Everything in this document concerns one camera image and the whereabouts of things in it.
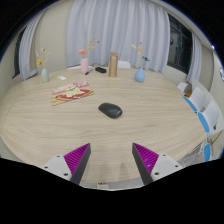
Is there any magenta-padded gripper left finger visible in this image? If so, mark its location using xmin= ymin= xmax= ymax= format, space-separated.
xmin=42 ymin=143 xmax=92 ymax=186

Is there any green ceramic vase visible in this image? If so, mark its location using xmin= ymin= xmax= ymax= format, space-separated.
xmin=40 ymin=68 xmax=50 ymax=83

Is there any yellow blue dried flower bunch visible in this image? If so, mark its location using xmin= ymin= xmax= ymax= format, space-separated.
xmin=130 ymin=41 xmax=151 ymax=69

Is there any narrow white curtain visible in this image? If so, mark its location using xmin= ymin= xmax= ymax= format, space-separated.
xmin=185 ymin=33 xmax=203 ymax=84
xmin=18 ymin=9 xmax=48 ymax=81

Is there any wide white curtain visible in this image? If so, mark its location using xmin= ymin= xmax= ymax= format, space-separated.
xmin=65 ymin=0 xmax=171 ymax=74

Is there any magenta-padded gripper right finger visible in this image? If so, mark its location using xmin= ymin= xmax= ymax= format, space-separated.
xmin=131 ymin=142 xmax=184 ymax=186

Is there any cartoon print mouse pad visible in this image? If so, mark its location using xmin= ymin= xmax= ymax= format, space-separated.
xmin=50 ymin=80 xmax=95 ymax=107

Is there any blue ceramic vase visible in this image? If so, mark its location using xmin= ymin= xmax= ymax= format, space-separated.
xmin=134 ymin=67 xmax=146 ymax=83

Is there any black computer mouse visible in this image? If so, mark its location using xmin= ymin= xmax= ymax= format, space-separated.
xmin=98 ymin=102 xmax=123 ymax=119

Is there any dark window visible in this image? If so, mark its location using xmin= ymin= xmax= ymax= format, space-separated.
xmin=166 ymin=13 xmax=194 ymax=74
xmin=12 ymin=28 xmax=27 ymax=79

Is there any gold drink bottle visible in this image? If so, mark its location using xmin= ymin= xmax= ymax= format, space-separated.
xmin=108 ymin=51 xmax=120 ymax=78

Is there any pink orange dried flower bunch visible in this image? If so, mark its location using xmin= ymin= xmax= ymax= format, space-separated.
xmin=77 ymin=37 xmax=100 ymax=60

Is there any pink ceramic vase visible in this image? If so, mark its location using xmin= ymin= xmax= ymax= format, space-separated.
xmin=80 ymin=57 xmax=90 ymax=75

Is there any small black box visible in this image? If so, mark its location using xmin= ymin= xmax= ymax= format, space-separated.
xmin=94 ymin=66 xmax=107 ymax=74

